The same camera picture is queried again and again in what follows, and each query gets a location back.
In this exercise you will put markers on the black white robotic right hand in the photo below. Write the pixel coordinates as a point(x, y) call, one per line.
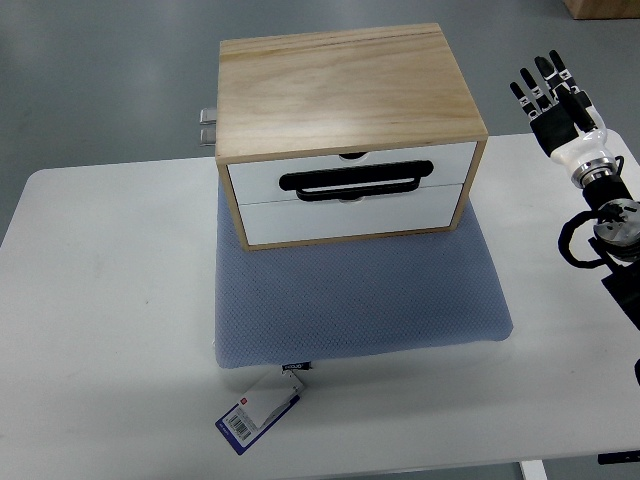
point(564, 121)

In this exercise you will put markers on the wooden drawer cabinet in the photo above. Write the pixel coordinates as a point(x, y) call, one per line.
point(346, 93)

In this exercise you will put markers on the black bracket at table edge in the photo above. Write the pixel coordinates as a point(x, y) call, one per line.
point(619, 457)

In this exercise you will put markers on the white bottom drawer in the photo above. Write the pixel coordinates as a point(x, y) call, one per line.
point(296, 220)

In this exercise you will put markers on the blue mesh cushion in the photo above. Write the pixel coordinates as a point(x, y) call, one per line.
point(359, 298)

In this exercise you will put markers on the white top drawer black handle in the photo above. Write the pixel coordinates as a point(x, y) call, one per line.
point(282, 180)

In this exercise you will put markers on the white blue product tag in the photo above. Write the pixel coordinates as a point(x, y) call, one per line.
point(259, 408)

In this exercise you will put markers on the grey lower clamp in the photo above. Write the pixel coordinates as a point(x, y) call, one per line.
point(208, 136)

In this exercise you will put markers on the cardboard box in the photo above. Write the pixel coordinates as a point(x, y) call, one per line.
point(603, 9)

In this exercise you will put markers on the grey upper clamp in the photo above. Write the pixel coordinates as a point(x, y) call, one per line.
point(208, 116)

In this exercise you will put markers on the white table leg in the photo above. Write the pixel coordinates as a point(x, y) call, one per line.
point(533, 470)

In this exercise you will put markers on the grey clamp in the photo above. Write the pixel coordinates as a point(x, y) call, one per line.
point(208, 116)
point(208, 136)

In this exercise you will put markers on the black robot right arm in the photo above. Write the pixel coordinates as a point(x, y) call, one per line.
point(616, 240)

